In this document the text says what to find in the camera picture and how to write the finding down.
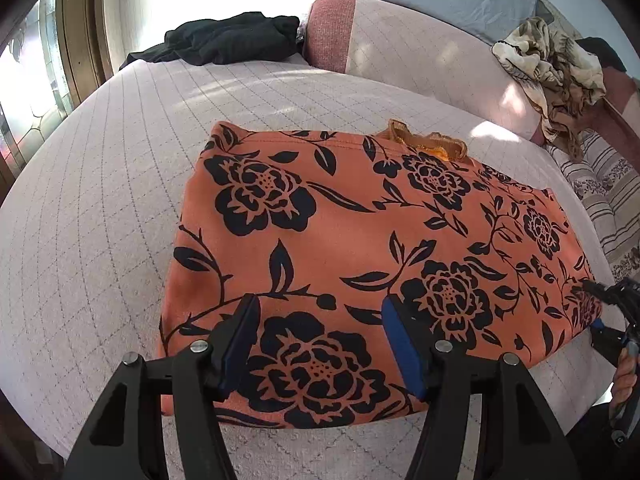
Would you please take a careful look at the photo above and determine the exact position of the striped floral blanket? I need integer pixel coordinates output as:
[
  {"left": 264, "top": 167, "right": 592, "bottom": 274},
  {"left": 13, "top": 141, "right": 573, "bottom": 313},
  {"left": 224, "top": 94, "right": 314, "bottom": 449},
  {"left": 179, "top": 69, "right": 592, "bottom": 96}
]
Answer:
[{"left": 546, "top": 129, "right": 640, "bottom": 283}]

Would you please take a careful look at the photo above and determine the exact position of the orange floral long-sleeved shirt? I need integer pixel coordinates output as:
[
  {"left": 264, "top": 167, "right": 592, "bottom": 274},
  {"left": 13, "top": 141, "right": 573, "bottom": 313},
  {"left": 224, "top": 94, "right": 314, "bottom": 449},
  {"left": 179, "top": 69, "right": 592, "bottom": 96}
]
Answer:
[{"left": 154, "top": 119, "right": 605, "bottom": 430}]

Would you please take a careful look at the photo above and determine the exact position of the beige brown floral cloth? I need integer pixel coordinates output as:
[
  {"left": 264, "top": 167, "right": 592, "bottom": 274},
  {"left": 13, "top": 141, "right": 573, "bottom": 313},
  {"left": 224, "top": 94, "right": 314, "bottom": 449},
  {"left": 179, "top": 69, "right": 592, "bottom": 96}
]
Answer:
[{"left": 491, "top": 16, "right": 608, "bottom": 159}]

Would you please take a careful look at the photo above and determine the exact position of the person's right hand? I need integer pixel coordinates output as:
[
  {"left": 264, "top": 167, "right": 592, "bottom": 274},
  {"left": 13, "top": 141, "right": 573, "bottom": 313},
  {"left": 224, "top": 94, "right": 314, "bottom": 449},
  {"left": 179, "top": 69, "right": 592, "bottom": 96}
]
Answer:
[{"left": 611, "top": 342, "right": 640, "bottom": 413}]

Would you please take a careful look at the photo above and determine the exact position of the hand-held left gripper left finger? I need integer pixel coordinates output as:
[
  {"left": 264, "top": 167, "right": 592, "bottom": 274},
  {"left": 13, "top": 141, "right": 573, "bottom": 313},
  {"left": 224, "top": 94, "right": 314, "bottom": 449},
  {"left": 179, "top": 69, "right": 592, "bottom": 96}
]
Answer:
[{"left": 62, "top": 294, "right": 262, "bottom": 480}]

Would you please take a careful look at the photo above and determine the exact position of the black clothes pile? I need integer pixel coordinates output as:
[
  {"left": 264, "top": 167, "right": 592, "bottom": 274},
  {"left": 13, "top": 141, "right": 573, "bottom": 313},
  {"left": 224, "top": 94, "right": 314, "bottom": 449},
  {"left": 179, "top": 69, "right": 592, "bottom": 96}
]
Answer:
[{"left": 119, "top": 10, "right": 302, "bottom": 67}]

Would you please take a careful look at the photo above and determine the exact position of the reddish brown wooden board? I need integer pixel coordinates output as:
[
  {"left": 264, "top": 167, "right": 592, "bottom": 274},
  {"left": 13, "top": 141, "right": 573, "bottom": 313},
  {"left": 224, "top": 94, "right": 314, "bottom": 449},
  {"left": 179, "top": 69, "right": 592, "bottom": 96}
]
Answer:
[{"left": 582, "top": 69, "right": 640, "bottom": 161}]

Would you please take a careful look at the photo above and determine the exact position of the brown wooden window frame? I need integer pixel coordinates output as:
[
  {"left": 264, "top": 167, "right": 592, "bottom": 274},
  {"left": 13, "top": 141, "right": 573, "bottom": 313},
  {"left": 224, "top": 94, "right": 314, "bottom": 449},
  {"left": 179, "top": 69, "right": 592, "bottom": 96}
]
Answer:
[{"left": 0, "top": 0, "right": 118, "bottom": 186}]

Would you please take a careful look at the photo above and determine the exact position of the stained glass window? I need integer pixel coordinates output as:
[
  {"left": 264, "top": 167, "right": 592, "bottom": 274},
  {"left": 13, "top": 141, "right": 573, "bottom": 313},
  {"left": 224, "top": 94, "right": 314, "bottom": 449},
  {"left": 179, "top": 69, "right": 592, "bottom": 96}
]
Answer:
[{"left": 0, "top": 0, "right": 76, "bottom": 173}]

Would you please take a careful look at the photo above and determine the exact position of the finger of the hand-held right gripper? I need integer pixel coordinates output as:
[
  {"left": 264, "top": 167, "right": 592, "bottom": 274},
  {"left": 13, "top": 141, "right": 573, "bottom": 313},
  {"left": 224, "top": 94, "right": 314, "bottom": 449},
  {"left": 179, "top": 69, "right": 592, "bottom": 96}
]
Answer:
[
  {"left": 579, "top": 280, "right": 628, "bottom": 307},
  {"left": 590, "top": 319, "right": 632, "bottom": 367}
]

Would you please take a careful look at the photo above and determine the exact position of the small black cloth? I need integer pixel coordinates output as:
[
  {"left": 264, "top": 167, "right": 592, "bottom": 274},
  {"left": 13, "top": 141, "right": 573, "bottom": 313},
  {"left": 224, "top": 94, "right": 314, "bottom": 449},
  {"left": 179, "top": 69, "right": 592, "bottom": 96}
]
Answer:
[{"left": 574, "top": 37, "right": 630, "bottom": 74}]

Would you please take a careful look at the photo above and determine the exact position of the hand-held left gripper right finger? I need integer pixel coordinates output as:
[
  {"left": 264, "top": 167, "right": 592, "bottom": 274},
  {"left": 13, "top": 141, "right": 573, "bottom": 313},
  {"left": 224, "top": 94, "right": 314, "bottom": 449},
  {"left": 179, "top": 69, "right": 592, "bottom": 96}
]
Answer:
[{"left": 381, "top": 294, "right": 582, "bottom": 480}]

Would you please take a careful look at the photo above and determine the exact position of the pink quilted bolster cushion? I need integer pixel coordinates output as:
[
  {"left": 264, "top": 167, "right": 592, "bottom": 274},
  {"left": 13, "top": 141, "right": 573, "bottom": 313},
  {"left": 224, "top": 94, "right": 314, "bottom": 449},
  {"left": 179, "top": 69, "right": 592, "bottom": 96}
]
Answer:
[{"left": 301, "top": 0, "right": 548, "bottom": 145}]

